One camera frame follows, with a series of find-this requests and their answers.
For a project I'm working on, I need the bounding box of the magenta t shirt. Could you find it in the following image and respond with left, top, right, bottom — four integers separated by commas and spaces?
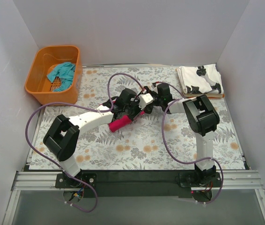
108, 111, 145, 133

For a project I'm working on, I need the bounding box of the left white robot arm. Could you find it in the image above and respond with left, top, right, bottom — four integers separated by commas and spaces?
43, 88, 153, 188

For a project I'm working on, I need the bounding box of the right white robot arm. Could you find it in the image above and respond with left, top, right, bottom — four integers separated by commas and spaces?
141, 82, 220, 186

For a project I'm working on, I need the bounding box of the floral patterned table mat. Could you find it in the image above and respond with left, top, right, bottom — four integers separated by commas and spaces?
27, 67, 245, 170

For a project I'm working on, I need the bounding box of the white printed folded t shirt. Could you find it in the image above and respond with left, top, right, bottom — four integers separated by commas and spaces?
176, 64, 224, 96

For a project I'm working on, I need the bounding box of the beige folded t shirt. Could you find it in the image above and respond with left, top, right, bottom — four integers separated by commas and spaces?
184, 93, 225, 98

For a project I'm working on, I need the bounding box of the teal t shirt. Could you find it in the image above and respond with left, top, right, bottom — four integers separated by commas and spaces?
47, 62, 76, 92

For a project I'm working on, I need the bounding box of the orange plastic basket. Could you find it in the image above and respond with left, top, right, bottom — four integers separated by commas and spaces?
25, 45, 82, 105

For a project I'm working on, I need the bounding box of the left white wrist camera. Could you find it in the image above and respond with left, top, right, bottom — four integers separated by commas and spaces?
139, 93, 154, 110

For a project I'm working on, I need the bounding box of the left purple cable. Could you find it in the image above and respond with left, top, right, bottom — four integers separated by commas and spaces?
25, 73, 148, 213

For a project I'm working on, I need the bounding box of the purple cable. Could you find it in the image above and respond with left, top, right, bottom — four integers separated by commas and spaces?
151, 81, 224, 205
25, 73, 148, 213

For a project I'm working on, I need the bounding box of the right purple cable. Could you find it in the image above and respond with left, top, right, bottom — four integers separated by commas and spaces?
151, 81, 224, 205

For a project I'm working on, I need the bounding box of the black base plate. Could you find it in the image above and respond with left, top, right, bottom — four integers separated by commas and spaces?
55, 170, 221, 199

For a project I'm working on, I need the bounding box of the aluminium frame rail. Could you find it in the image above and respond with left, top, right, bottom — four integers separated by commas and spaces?
3, 170, 265, 225

